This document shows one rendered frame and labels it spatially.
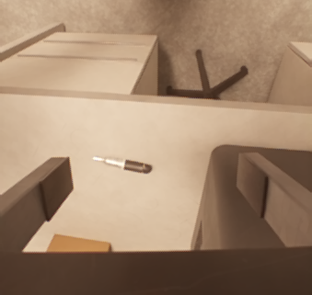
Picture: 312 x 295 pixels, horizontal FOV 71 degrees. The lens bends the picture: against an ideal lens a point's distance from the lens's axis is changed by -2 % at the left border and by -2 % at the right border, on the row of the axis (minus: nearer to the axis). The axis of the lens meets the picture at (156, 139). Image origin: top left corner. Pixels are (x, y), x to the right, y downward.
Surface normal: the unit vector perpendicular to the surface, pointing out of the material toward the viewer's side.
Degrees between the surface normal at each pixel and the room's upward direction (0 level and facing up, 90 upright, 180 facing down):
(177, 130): 0
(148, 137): 0
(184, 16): 0
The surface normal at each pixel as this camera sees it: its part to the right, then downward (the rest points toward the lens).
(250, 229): 0.00, -0.78
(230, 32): -0.12, 0.62
